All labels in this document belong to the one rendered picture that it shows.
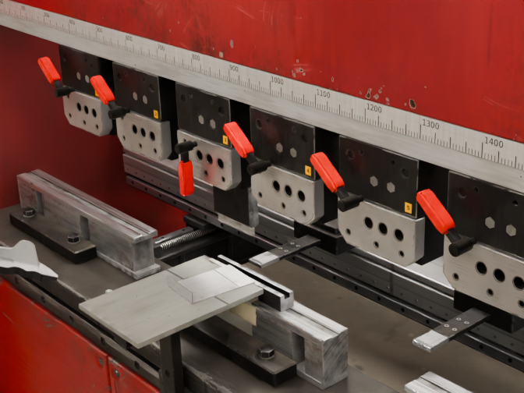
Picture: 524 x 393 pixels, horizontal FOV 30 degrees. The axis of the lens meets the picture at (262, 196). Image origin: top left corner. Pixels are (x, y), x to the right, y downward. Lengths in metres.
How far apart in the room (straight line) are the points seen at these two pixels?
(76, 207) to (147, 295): 0.52
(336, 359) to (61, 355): 0.75
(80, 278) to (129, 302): 0.39
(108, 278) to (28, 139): 0.54
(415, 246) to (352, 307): 2.34
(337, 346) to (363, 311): 2.03
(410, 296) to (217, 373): 0.38
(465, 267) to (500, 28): 0.32
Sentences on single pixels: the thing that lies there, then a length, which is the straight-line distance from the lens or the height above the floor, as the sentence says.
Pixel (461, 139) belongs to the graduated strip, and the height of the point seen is 1.39.
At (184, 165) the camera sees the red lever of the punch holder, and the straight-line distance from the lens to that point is 1.68.
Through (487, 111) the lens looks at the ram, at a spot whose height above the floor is 1.43.
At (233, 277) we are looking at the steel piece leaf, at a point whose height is 1.00.
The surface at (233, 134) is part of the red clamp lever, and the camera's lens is 1.54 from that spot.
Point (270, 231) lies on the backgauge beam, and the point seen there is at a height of 0.94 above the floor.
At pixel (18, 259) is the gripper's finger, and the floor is 1.22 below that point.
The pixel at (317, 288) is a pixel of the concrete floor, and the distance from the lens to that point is 3.82.
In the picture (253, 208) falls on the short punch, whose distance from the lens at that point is 1.69.
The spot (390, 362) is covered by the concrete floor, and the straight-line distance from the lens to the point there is 3.37.
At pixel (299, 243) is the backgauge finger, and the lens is 1.85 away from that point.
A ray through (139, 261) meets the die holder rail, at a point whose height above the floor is 0.91.
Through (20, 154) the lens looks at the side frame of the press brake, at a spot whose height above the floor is 1.00.
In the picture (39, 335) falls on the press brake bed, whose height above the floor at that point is 0.69.
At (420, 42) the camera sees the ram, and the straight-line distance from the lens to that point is 1.27.
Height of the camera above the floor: 1.80
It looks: 23 degrees down
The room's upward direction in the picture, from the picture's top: 2 degrees counter-clockwise
